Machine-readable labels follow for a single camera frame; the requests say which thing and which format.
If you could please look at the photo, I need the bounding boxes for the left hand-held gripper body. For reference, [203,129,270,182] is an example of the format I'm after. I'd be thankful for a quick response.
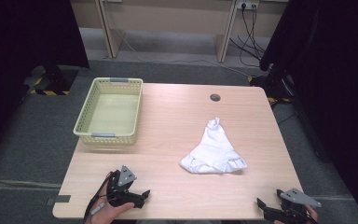
[105,164,142,209]

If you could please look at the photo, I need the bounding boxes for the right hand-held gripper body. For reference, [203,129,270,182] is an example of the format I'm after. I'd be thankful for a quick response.
[275,188,323,224]

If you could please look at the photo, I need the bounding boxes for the white garment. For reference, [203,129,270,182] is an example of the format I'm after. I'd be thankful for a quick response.
[179,117,249,175]

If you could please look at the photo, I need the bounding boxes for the person's right hand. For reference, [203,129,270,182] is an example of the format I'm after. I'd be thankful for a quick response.
[273,204,320,224]

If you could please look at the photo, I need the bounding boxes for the person's left hand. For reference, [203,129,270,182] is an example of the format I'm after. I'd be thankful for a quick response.
[85,180,135,224]

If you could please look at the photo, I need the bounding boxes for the pale green plastic basket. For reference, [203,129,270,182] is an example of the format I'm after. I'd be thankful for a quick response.
[73,77,145,147]

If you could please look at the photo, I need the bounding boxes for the black stand base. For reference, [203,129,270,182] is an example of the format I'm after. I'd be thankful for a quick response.
[23,64,79,96]
[247,63,296,105]

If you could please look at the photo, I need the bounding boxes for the black curtain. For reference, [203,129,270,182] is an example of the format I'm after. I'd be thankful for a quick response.
[0,0,90,171]
[258,0,358,224]

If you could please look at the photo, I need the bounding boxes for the white power strip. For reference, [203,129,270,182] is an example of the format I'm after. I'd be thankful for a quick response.
[236,0,261,10]

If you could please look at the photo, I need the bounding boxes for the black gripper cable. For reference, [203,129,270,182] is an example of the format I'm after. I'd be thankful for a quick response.
[83,172,115,224]

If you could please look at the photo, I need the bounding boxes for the black power cables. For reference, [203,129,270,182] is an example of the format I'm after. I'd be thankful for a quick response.
[228,5,268,68]

